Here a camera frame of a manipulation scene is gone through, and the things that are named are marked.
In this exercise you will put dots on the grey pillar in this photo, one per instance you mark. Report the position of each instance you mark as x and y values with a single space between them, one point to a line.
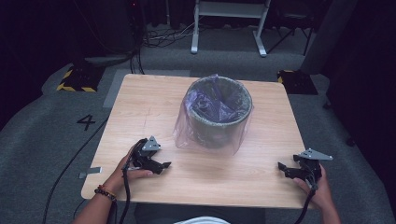
328 34

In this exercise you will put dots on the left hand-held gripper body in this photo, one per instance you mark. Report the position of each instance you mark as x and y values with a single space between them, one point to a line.
144 154

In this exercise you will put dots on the black yellow striped floor base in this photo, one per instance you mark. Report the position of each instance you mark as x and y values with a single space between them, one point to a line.
297 83
79 79

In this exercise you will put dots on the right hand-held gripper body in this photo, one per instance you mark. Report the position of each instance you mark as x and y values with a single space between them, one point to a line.
309 169

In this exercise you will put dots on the person's dark trousers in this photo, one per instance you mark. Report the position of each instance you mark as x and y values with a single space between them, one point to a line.
155 214

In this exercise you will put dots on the purple plastic bag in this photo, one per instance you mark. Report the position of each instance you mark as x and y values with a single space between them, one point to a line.
214 102

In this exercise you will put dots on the white metal desk frame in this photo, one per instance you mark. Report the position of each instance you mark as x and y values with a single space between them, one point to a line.
229 11

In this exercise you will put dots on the black chair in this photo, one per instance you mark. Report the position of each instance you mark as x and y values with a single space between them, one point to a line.
291 25

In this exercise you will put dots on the grey tape strip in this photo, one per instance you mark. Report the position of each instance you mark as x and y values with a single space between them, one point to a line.
91 171

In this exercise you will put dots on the green plastic bucket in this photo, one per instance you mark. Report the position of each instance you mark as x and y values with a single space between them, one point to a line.
218 121

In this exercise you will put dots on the person's right hand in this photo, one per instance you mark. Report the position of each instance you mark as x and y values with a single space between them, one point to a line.
323 193

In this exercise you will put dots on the person's left hand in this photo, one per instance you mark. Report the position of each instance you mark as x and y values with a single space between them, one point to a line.
120 180

